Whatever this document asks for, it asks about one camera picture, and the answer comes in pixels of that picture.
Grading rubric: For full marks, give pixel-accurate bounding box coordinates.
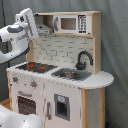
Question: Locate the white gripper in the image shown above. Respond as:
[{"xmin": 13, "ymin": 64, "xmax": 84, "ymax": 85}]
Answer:
[{"xmin": 15, "ymin": 8, "xmax": 38, "ymax": 40}]

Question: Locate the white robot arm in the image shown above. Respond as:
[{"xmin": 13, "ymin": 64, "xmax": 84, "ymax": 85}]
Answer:
[{"xmin": 0, "ymin": 8, "xmax": 43, "ymax": 128}]

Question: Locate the wooden toy kitchen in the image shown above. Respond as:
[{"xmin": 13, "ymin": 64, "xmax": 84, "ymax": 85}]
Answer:
[{"xmin": 8, "ymin": 11, "xmax": 114, "ymax": 128}]

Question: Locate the grey range hood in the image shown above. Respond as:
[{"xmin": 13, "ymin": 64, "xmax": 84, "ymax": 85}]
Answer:
[{"xmin": 37, "ymin": 24, "xmax": 52, "ymax": 34}]

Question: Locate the toy microwave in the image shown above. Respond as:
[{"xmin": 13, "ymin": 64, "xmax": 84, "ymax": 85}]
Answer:
[{"xmin": 54, "ymin": 15, "xmax": 87, "ymax": 34}]

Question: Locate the black toy stovetop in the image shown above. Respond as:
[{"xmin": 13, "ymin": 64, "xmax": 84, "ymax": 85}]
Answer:
[{"xmin": 18, "ymin": 62, "xmax": 55, "ymax": 73}]

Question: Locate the left red stove knob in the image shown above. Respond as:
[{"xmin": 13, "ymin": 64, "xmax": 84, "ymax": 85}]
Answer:
[{"xmin": 12, "ymin": 76, "xmax": 19, "ymax": 84}]

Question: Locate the red stove knob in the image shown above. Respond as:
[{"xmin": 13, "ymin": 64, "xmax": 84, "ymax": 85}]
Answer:
[
  {"xmin": 12, "ymin": 76, "xmax": 19, "ymax": 84},
  {"xmin": 30, "ymin": 81, "xmax": 37, "ymax": 88}
]

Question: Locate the right red stove knob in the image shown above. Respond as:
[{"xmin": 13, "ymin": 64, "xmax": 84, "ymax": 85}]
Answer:
[{"xmin": 30, "ymin": 81, "xmax": 37, "ymax": 88}]

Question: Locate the black toy faucet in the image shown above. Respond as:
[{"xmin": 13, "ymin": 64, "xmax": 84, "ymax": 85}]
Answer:
[{"xmin": 75, "ymin": 51, "xmax": 93, "ymax": 70}]

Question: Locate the grey toy sink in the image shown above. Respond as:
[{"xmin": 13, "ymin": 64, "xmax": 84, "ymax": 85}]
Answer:
[{"xmin": 52, "ymin": 68, "xmax": 92, "ymax": 81}]

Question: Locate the toy oven door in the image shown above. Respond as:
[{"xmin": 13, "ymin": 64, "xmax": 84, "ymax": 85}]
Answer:
[{"xmin": 11, "ymin": 87, "xmax": 43, "ymax": 118}]

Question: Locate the white cabinet door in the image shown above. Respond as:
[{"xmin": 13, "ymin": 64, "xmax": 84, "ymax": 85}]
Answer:
[{"xmin": 45, "ymin": 82, "xmax": 82, "ymax": 128}]

